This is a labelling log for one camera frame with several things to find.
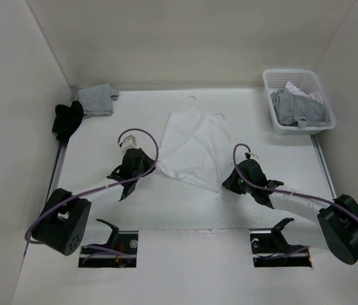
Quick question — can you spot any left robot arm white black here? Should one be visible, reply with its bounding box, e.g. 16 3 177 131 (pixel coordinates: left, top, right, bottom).
25 148 156 256

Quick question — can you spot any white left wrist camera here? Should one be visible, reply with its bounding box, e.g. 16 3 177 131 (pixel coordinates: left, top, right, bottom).
118 135 137 154

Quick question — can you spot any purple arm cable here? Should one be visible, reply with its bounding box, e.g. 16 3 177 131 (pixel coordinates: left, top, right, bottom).
232 143 358 264
23 128 160 244

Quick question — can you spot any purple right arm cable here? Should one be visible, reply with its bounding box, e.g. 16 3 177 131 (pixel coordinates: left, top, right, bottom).
232 143 358 264

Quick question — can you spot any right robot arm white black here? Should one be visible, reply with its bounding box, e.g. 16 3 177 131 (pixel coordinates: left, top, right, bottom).
222 159 358 265

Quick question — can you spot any folded grey tank top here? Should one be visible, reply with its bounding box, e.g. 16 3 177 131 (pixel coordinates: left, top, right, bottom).
77 83 119 118

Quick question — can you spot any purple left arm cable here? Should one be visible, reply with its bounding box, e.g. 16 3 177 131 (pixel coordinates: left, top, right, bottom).
23 128 160 244

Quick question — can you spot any grey tank top in basket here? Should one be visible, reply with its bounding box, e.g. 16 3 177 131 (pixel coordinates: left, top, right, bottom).
270 89 330 128

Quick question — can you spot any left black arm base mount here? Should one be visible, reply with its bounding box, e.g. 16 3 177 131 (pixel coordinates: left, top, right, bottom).
78 219 139 269

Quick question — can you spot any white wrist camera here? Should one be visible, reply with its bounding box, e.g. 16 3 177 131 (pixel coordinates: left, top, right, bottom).
118 135 137 154
244 152 259 159

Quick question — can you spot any black crumpled garment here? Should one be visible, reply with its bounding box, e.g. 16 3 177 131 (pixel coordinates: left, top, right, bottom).
52 100 84 143

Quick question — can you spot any white plastic laundry basket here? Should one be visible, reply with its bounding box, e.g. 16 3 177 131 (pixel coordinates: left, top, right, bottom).
262 69 336 135

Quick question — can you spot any white tank top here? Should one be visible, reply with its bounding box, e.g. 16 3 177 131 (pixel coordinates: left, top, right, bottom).
156 96 231 193

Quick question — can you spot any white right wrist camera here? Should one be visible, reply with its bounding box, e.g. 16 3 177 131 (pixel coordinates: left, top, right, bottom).
244 152 259 159

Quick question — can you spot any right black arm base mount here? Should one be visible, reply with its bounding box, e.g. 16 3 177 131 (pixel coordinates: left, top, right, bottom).
249 218 312 268

